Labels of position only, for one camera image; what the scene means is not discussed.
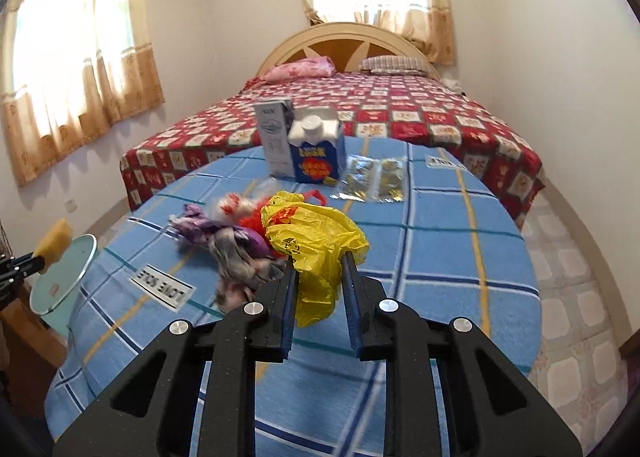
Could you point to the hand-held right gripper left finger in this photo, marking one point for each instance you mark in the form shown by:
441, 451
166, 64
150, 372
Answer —
289, 317

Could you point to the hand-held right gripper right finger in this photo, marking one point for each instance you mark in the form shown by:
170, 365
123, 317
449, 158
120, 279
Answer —
351, 307

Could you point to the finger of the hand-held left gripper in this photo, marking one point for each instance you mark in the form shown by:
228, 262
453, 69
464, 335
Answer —
25, 264

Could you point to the yellow sponge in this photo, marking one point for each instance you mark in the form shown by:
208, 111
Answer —
54, 242

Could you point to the light blue trash bin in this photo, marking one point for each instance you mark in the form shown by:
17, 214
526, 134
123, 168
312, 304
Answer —
60, 282

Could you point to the yellow plastic bag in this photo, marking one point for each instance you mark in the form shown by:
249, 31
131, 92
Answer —
310, 242

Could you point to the grey patterned plastic bag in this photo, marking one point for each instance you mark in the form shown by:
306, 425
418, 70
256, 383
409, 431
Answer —
240, 269

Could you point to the brown wooden cabinet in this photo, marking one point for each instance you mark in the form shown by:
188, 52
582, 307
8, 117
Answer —
30, 362

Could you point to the blue plaid tablecloth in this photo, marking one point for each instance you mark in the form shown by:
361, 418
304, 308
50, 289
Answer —
430, 257

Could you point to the red plastic bag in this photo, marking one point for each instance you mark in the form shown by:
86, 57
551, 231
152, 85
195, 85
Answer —
250, 222

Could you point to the purple plastic bag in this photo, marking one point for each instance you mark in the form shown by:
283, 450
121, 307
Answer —
210, 227

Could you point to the white and red wrapper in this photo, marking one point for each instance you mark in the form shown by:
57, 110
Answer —
235, 206

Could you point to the blue carton with white cap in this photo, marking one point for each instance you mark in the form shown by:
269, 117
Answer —
317, 157

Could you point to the grey white milk carton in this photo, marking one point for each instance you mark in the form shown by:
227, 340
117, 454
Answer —
272, 142

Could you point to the red patterned bed blanket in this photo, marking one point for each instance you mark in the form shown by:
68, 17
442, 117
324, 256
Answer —
400, 107

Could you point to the wide beige floral curtain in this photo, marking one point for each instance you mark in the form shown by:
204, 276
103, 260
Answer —
75, 62

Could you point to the pink floral pillow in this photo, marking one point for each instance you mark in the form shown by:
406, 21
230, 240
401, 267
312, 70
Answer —
300, 69

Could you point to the striped pillow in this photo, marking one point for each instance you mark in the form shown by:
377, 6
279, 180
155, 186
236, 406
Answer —
397, 64

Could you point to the cream wooden headboard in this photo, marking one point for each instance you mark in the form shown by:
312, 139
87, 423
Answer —
345, 39

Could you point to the narrow beige floral curtain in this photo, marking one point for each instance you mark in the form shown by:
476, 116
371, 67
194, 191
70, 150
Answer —
430, 12

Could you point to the white wall socket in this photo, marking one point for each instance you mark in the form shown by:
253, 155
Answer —
73, 205

